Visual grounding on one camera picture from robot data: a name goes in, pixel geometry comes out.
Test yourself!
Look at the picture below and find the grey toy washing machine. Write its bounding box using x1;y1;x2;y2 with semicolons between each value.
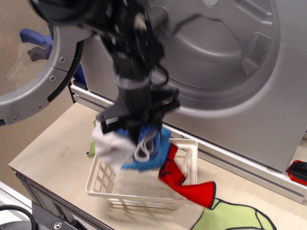
69;0;307;173

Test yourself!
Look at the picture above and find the black cable bottom left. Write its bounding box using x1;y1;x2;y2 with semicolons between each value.
0;204;38;230

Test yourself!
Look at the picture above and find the green felt shirt cutout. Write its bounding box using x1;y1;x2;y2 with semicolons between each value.
192;198;277;230

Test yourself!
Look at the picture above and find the white plastic laundry basket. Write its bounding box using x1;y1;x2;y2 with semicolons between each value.
85;138;198;209

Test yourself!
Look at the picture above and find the red cloth with dark trim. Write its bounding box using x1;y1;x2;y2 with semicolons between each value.
158;144;216;208

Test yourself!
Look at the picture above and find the aluminium profile rail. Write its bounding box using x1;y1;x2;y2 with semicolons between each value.
70;83;307;204

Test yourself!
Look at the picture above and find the red and black tool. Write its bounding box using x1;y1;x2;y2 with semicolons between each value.
287;160;307;186

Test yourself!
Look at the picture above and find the green cloth behind basket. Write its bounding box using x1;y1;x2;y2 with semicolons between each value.
86;120;96;157

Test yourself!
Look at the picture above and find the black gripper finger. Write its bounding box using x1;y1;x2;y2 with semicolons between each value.
127;121;141;145
150;111;164;132

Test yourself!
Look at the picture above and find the grey round machine door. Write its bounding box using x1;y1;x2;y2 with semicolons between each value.
0;0;94;127

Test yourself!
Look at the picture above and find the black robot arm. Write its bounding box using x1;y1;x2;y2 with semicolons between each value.
31;0;180;142

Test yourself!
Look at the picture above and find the black metal bracket with bolt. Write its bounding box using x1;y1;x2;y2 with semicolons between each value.
32;201;86;230

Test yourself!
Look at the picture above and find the blue and grey cloth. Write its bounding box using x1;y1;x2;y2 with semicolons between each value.
93;120;171;172

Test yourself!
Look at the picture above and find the blue plastic object behind door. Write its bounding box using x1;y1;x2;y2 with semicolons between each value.
19;28;54;62

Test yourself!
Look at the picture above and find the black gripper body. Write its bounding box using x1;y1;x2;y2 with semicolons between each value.
96;79;180;134

